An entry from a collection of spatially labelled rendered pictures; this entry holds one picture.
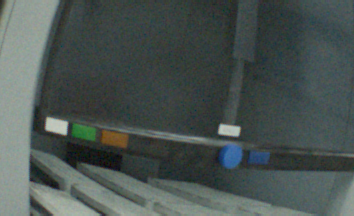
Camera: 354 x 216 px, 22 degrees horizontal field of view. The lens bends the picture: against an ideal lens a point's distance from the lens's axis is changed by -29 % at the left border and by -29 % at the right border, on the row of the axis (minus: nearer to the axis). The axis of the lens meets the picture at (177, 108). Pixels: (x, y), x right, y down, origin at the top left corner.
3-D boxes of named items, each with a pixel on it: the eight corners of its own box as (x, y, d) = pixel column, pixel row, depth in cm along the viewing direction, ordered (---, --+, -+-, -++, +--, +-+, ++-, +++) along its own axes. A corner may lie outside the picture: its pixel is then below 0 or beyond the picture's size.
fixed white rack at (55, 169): (19, 173, 192) (19, 145, 191) (54, 184, 197) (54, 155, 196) (65, 212, 166) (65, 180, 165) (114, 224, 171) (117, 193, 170)
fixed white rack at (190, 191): (141, 205, 206) (146, 176, 206) (188, 210, 211) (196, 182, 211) (219, 234, 180) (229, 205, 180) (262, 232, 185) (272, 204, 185)
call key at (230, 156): (215, 166, 144) (221, 142, 144) (235, 167, 145) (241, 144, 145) (220, 167, 143) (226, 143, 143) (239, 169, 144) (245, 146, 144)
